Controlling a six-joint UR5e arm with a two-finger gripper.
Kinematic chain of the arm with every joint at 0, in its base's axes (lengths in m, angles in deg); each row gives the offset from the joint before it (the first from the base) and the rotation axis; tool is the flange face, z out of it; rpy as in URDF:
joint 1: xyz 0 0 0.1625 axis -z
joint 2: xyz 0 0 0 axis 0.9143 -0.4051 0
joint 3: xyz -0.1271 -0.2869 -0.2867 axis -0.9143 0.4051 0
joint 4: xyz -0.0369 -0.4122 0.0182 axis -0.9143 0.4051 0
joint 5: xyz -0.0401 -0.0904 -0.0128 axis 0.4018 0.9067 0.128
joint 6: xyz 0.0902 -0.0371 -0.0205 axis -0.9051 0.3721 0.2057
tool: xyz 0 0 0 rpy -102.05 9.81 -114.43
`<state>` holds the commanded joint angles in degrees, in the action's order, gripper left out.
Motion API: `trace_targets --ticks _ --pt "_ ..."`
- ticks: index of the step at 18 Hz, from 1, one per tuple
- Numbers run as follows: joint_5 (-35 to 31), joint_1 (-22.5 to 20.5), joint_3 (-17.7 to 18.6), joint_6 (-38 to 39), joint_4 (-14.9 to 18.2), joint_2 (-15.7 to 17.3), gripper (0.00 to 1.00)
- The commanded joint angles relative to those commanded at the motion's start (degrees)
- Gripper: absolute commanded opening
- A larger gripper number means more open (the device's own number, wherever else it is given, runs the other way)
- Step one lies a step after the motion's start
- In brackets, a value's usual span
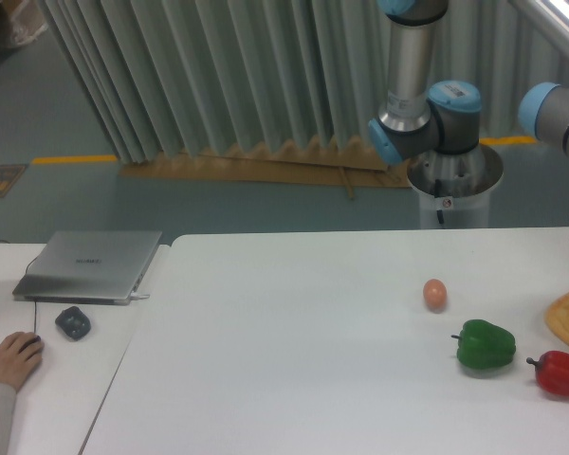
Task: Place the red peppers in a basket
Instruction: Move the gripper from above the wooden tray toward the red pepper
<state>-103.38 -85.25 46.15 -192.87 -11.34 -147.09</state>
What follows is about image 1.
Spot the black computer mouse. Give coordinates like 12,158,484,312
19,336,42,354

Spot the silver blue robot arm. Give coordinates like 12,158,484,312
368,1,569,229

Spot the person's hand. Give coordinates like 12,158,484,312
0,332,45,392

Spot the red bell pepper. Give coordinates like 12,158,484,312
526,351,569,397

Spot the green bell pepper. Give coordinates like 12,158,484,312
451,319,516,370

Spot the brown egg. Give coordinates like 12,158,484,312
423,279,448,312

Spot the brown cardboard sheet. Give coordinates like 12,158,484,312
119,136,410,199

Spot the pale green pleated curtain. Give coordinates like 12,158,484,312
41,1,569,163

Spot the silver closed laptop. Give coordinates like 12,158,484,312
12,230,162,304

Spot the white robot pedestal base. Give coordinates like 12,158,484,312
407,144,504,229

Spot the aluminium frame bar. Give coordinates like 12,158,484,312
510,0,569,61

